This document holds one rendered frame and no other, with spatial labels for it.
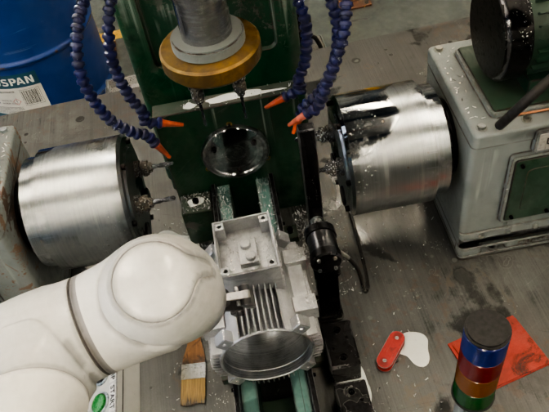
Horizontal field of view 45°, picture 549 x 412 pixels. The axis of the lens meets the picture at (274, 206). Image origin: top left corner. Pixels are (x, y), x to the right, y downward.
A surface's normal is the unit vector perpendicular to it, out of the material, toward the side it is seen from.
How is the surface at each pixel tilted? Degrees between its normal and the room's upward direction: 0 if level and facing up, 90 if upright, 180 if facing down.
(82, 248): 84
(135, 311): 39
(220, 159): 90
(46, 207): 43
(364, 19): 0
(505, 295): 0
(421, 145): 51
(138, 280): 28
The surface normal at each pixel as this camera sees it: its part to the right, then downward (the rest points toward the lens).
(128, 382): 0.77, -0.51
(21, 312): -0.21, -0.69
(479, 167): 0.14, 0.72
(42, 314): 0.03, -0.57
